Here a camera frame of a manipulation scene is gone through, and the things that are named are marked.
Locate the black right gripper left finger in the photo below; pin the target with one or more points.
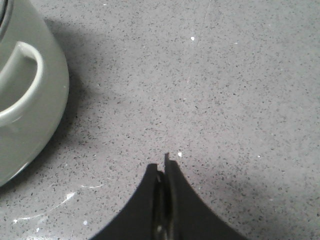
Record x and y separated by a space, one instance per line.
135 220

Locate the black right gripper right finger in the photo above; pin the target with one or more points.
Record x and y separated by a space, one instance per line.
189 218

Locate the pale green electric pot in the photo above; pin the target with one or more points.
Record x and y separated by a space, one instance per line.
34 86

